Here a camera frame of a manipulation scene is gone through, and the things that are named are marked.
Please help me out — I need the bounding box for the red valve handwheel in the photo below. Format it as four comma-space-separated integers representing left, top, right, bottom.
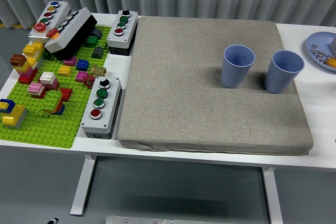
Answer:
83, 74, 97, 87

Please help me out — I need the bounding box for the long grey black control box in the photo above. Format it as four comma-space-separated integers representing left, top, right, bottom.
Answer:
45, 7, 98, 61

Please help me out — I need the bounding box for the pink toy brick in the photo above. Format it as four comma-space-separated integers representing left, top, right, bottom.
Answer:
27, 82, 45, 95

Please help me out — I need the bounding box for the grey-brown cushion mat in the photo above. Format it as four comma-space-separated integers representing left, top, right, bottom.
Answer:
117, 15, 314, 156

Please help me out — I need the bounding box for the green brick baseplate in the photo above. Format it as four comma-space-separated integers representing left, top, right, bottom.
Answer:
0, 25, 112, 149

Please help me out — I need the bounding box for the yellow grey toy brick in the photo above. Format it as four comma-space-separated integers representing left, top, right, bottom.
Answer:
1, 104, 29, 130

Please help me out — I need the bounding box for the blue plate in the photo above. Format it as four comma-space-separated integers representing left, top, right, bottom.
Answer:
306, 31, 336, 72

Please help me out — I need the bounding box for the dark grey sloped brick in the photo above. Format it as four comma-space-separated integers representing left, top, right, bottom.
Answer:
91, 46, 104, 59

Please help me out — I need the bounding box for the magenta toy brick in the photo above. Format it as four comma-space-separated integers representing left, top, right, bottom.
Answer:
41, 78, 60, 91
75, 71, 89, 82
64, 56, 78, 67

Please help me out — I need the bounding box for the grey four-button control box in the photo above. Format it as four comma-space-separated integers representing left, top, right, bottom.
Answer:
80, 76, 123, 140
107, 9, 139, 56

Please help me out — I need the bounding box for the white toy brick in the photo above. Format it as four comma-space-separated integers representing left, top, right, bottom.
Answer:
39, 71, 57, 83

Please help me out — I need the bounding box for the red toy brick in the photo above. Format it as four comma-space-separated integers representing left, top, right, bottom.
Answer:
59, 88, 74, 103
18, 70, 39, 85

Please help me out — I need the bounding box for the brown toy brick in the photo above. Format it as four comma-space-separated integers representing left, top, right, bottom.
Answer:
10, 54, 27, 67

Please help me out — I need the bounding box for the brass valve fitting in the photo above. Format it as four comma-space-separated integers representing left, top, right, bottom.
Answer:
91, 65, 107, 77

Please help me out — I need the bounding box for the green toy brick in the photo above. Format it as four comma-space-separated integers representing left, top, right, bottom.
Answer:
41, 90, 63, 112
85, 35, 99, 48

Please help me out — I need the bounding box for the blue toy brick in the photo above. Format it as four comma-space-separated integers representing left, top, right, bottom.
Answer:
76, 59, 90, 71
0, 99, 16, 113

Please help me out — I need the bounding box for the white table leg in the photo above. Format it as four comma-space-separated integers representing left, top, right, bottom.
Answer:
261, 167, 285, 224
70, 155, 97, 217

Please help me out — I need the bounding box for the grey five-button control box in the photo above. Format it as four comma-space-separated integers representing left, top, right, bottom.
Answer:
28, 0, 71, 45

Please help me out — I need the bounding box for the blue ribbed cup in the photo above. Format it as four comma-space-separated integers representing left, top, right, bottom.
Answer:
220, 44, 256, 89
264, 50, 305, 94

